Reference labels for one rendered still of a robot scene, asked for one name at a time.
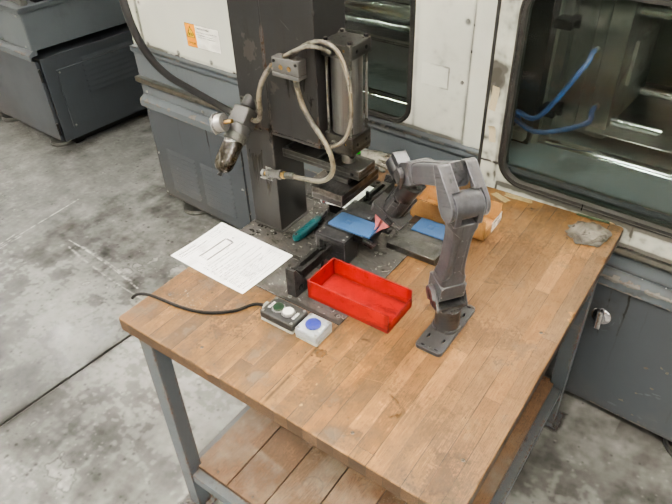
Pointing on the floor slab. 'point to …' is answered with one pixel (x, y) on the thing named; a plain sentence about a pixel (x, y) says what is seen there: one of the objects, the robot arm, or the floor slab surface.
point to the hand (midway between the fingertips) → (377, 229)
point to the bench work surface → (382, 377)
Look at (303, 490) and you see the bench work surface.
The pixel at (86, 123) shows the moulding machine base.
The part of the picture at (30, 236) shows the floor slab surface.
